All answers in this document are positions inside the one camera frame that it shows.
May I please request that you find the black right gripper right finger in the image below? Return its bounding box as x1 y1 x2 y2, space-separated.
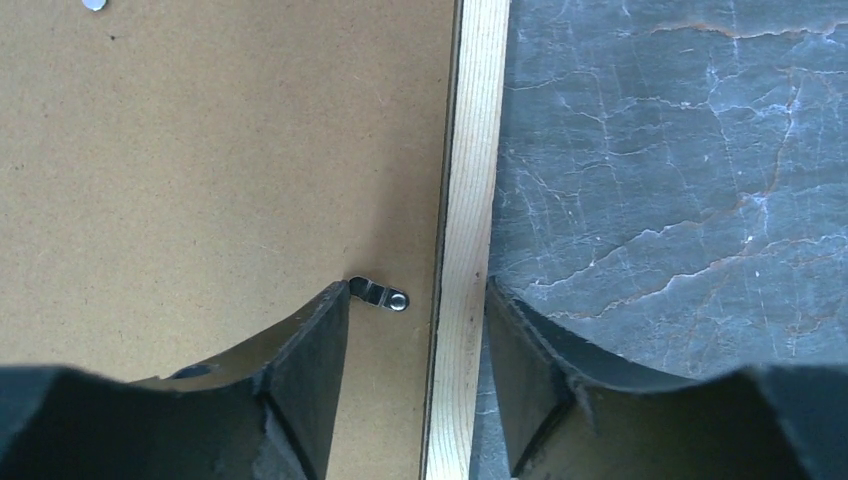
485 279 847 479

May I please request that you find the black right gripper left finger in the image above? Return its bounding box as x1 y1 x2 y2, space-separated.
1 281 350 479

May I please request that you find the brown frame backing board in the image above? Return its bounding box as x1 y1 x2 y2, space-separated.
1 1 454 479

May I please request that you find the light wooden picture frame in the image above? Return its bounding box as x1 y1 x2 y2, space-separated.
420 0 510 479

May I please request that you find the small metal turn clip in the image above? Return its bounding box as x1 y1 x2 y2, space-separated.
348 276 410 312

